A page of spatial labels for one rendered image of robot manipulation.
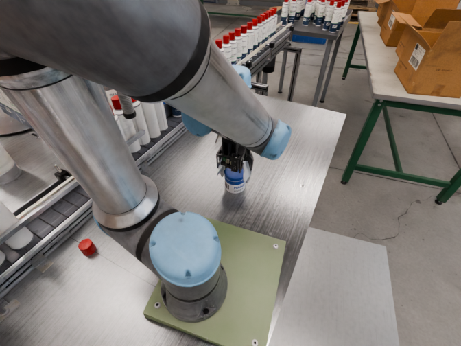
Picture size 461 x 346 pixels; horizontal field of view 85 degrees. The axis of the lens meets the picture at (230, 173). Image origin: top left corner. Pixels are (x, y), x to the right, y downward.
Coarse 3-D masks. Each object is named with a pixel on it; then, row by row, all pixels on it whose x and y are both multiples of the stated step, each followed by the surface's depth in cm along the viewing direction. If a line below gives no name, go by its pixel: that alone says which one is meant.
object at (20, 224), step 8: (136, 136) 84; (128, 144) 82; (72, 184) 68; (64, 192) 67; (48, 200) 64; (56, 200) 65; (40, 208) 62; (32, 216) 61; (16, 224) 59; (24, 224) 60; (8, 232) 57; (0, 240) 56
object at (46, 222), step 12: (168, 120) 106; (180, 120) 106; (168, 132) 100; (132, 156) 90; (72, 192) 77; (84, 192) 77; (60, 204) 74; (72, 204) 74; (48, 216) 71; (60, 216) 71; (36, 228) 68; (48, 228) 68; (36, 240) 65; (12, 252) 63; (24, 252) 63; (12, 264) 61
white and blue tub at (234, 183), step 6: (228, 168) 82; (228, 174) 80; (234, 174) 80; (240, 174) 80; (228, 180) 80; (234, 180) 79; (240, 180) 79; (228, 186) 82; (234, 186) 81; (240, 186) 81; (234, 192) 83
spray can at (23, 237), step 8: (0, 200) 57; (0, 208) 56; (0, 216) 56; (8, 216) 58; (0, 224) 57; (8, 224) 58; (0, 232) 58; (16, 232) 60; (24, 232) 62; (8, 240) 60; (16, 240) 61; (24, 240) 63; (32, 240) 65; (16, 248) 63
